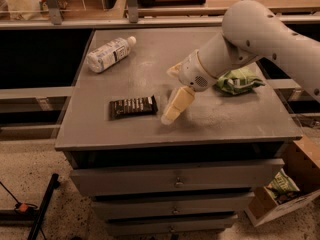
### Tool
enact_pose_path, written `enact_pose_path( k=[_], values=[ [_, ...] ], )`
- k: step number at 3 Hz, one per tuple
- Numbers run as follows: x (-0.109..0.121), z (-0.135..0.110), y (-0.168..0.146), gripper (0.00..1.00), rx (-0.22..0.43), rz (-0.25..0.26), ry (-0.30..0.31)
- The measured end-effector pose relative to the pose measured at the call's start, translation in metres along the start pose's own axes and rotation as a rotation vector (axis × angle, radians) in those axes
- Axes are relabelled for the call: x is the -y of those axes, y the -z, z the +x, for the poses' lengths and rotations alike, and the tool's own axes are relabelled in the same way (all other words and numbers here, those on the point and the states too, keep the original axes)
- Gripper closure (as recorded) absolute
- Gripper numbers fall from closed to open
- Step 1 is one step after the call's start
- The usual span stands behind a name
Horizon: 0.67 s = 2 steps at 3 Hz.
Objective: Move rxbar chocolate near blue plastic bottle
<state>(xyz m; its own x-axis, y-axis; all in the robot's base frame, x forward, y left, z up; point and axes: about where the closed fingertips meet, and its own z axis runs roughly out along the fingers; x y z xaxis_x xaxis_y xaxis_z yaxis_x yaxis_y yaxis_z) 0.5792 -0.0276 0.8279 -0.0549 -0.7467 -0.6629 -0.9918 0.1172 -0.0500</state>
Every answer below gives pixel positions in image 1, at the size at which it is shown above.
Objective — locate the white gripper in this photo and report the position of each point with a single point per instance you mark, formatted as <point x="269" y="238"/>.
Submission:
<point x="192" y="73"/>

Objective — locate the metal shelf rail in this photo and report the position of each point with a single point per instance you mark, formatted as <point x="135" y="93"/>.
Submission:
<point x="28" y="14"/>

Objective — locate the green chip bag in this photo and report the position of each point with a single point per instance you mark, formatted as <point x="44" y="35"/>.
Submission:
<point x="239" y="81"/>

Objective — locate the top grey drawer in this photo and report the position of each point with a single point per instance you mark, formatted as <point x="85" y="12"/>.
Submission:
<point x="175" y="177"/>

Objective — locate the black stand leg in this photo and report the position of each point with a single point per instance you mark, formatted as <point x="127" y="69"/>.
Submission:
<point x="35" y="220"/>

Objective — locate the green snack bag in box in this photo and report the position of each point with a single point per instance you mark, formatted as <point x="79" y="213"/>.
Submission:
<point x="282" y="186"/>

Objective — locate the black rxbar chocolate bar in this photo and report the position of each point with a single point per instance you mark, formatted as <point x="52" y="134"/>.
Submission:
<point x="132" y="107"/>

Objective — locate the cardboard box with snacks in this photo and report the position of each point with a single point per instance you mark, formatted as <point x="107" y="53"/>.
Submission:
<point x="302" y="165"/>

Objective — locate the grey drawer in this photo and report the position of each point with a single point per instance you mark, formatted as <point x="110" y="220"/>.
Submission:
<point x="175" y="177"/>
<point x="172" y="205"/>
<point x="171" y="224"/>

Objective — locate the clear plastic bottle white cap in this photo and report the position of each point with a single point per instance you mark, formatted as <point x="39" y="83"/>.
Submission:
<point x="109" y="54"/>

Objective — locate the bottom grey drawer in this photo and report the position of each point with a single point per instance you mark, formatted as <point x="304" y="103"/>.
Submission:
<point x="171" y="224"/>

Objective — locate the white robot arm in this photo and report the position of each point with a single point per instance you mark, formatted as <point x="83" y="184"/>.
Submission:
<point x="250" y="31"/>

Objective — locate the orange clamp with cable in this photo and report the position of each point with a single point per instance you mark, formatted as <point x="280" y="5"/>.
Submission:
<point x="20" y="207"/>

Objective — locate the middle grey drawer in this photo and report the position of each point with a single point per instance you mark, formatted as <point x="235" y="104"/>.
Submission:
<point x="172" y="205"/>

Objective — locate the grey drawer cabinet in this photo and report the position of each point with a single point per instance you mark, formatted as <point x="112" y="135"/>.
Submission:
<point x="215" y="128"/>

